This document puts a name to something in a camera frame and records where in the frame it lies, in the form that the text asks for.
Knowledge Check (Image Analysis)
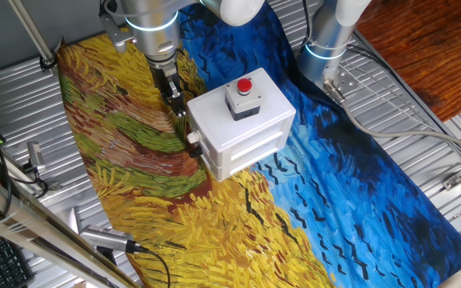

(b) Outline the painted wheat field cloth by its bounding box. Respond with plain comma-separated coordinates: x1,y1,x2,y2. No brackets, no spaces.
56,0,461,288

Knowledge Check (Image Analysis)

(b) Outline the silver ribbed camera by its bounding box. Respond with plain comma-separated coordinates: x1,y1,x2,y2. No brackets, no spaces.
79,223,146,255

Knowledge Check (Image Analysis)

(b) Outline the flat metal plate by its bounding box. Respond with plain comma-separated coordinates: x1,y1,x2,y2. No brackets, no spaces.
66,206,83,237

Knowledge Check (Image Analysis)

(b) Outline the grey box with red button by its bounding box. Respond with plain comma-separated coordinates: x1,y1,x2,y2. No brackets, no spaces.
224,78,263,122

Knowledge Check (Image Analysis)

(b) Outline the thin metal pole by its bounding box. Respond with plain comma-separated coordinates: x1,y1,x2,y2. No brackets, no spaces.
6,0,55,63

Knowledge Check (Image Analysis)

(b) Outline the aluminium frame bar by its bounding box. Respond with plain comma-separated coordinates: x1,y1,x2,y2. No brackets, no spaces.
0,166,139,288

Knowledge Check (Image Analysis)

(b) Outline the white drawer with black knob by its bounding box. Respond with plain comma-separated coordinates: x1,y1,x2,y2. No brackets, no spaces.
188,138,294,182

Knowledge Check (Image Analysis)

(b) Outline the small metal corner bracket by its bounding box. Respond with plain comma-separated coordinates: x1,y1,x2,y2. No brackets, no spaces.
441,174,461,191

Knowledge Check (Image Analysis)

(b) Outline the small dark grey camera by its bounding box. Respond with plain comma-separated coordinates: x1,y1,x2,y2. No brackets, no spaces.
26,141,47,174

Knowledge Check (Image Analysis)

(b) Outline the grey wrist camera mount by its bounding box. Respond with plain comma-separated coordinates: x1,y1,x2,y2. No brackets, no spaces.
99,11,138,54

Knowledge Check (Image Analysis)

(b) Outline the black camera cable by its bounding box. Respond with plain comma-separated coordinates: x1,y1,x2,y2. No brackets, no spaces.
134,243,171,288

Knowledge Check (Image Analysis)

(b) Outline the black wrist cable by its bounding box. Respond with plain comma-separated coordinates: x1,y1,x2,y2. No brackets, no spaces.
99,0,120,18

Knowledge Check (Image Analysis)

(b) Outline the black pole clamp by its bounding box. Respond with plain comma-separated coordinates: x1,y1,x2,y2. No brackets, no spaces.
39,51,59,73

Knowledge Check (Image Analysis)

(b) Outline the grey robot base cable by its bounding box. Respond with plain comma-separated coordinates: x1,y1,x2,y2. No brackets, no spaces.
323,78,461,159

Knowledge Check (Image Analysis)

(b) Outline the white drawer cabinet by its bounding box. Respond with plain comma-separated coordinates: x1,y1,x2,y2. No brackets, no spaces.
186,66,298,182

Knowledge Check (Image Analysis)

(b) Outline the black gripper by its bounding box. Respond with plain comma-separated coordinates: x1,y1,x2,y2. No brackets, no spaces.
149,58,187,118

